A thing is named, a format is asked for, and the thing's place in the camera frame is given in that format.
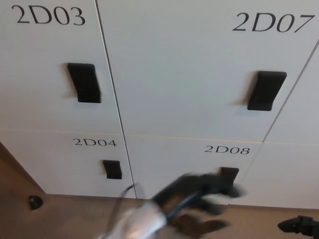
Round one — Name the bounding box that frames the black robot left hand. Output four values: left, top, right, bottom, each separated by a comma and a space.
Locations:
152, 172, 248, 220

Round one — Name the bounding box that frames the white locker door 2D04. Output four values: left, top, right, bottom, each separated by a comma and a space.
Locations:
0, 128, 137, 200

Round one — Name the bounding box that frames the black handle of door 2D08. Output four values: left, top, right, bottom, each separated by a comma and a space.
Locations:
217, 167, 240, 187

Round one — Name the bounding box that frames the white locker door 2D07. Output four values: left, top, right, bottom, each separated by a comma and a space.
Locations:
95, 0, 319, 144

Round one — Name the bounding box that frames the tall unlabelled white locker door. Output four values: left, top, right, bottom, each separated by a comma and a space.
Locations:
263, 37, 319, 145

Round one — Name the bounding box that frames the black handle of door 2D03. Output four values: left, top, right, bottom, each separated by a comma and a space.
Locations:
67, 62, 103, 104

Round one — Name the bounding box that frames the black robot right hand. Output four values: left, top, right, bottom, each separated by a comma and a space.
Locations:
277, 215, 319, 239

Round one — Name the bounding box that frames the white locker door 2D03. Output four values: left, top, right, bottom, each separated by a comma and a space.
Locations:
0, 0, 125, 133

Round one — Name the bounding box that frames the black handle of door 2D07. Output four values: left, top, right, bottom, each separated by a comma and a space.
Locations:
247, 71, 288, 111

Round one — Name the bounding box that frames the black floor door stopper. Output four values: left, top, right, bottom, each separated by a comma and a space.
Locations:
27, 195, 44, 210

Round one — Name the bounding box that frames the white locker door 2D08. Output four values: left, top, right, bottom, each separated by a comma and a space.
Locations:
124, 135, 264, 207

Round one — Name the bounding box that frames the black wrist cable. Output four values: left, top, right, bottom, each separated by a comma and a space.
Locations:
165, 190, 203, 221

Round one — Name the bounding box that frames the black handle of door 2D04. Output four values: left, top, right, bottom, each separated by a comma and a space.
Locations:
102, 159, 123, 180

